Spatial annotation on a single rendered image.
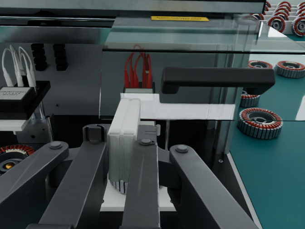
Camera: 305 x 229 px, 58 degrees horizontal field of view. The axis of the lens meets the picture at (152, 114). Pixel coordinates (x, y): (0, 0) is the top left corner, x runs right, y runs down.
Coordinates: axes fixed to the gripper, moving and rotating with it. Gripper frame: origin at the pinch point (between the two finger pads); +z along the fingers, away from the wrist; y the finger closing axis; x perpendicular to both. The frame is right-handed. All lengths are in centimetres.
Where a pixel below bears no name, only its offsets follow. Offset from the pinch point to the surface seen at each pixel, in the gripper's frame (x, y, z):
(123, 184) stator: -20.3, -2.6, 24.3
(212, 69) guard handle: 2.8, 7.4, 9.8
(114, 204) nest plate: -23.3, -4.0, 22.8
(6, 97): -7.6, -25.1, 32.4
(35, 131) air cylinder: -18, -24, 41
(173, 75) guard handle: 2.2, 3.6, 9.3
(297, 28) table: 5, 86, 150
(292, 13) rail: 13, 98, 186
